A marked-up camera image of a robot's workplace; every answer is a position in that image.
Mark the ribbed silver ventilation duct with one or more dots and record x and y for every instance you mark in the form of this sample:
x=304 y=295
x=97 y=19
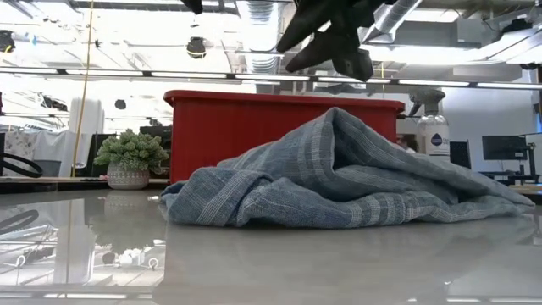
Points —
x=260 y=59

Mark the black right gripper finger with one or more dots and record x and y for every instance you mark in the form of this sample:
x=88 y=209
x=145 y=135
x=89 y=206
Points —
x=330 y=48
x=313 y=19

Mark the blue white striped shirt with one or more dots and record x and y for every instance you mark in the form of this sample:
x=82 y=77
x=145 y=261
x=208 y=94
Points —
x=339 y=186

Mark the small potted green plant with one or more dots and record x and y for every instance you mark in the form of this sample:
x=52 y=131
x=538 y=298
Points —
x=129 y=156

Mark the red plastic laundry bin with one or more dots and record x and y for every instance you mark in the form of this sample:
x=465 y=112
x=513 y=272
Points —
x=237 y=131

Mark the long ceiling light strip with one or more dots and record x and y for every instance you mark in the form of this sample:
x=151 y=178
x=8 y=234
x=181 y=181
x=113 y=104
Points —
x=190 y=75

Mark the small black monitor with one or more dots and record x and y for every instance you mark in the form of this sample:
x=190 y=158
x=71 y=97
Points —
x=460 y=154

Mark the clear spray bottle grey trigger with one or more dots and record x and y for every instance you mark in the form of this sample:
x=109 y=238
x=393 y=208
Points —
x=436 y=135

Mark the smooth silver ventilation duct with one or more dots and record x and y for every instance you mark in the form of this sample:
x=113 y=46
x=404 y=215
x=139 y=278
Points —
x=394 y=17

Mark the black computer monitor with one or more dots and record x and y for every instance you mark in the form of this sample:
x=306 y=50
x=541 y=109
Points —
x=504 y=147

